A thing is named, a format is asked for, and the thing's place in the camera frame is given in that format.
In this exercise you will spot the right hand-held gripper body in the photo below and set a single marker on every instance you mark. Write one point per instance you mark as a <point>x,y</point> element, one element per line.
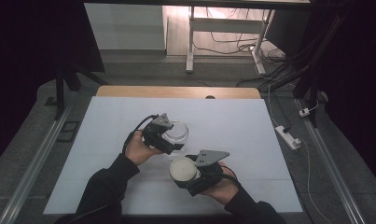
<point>209,174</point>

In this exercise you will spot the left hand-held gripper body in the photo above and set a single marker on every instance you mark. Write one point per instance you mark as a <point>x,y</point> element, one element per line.
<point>153,133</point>

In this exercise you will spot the cream jar lid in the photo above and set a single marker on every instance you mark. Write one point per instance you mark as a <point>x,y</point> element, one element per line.
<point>182,169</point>

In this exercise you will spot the clear glass jar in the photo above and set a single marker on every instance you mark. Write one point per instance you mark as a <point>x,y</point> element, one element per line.
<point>179,133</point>

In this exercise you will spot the person's right hand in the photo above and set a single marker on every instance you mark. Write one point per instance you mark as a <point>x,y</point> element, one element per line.
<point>223,190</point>

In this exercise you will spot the person's left hand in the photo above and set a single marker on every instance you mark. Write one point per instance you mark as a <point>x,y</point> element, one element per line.
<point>139,152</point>

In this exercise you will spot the wooden table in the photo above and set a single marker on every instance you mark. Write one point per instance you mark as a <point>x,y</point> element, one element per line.
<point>160,92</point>

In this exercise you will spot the white table mat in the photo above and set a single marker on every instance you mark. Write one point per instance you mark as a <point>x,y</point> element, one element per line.
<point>238,130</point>

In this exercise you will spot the white power strip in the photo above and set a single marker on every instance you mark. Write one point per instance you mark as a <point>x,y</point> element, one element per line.
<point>286,137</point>

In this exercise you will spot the black metal stand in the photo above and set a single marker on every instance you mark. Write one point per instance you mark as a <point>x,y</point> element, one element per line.
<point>313,81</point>
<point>59,93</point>

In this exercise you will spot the white cabinet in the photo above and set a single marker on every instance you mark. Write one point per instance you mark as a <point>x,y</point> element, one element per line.
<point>123,28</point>

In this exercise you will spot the small white adapter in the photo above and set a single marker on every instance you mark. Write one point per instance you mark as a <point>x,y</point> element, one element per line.
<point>304,112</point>

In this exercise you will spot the dark curtain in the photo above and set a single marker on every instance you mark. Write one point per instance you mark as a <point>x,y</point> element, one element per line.
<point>363,77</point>
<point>20,62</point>

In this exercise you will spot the black rectangular frame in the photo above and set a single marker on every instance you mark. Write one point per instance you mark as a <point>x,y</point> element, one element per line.
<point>60,137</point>

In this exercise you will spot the aluminium rail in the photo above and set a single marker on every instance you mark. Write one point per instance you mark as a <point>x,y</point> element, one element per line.
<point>328,168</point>
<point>36,165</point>

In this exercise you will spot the white desk frame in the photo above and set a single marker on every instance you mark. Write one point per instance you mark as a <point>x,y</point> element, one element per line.
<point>226,25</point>

